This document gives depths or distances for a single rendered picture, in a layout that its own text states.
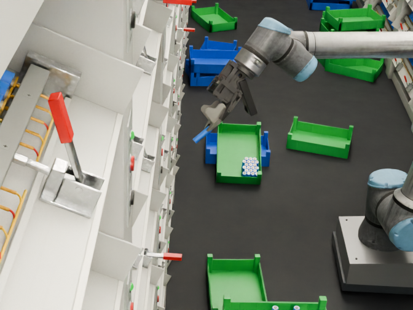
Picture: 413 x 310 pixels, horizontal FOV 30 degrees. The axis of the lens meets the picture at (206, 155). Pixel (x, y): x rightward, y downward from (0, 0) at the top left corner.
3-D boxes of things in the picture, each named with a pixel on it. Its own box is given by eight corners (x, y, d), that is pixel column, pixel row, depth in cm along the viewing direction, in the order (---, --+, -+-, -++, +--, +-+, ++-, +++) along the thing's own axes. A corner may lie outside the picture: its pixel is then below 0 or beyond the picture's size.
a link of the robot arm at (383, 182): (397, 202, 294) (402, 162, 286) (415, 226, 280) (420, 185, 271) (359, 206, 293) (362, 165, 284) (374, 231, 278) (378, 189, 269)
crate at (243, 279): (268, 325, 270) (270, 308, 266) (211, 325, 269) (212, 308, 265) (258, 270, 296) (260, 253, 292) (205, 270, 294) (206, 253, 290)
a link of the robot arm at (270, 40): (298, 35, 225) (274, 14, 221) (273, 69, 225) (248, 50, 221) (285, 31, 234) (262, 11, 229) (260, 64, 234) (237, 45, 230)
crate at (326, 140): (351, 139, 389) (353, 125, 385) (347, 158, 372) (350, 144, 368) (292, 129, 394) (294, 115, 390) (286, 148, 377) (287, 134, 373)
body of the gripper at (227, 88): (204, 90, 230) (228, 58, 229) (226, 106, 233) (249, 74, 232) (211, 95, 223) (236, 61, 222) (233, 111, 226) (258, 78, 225)
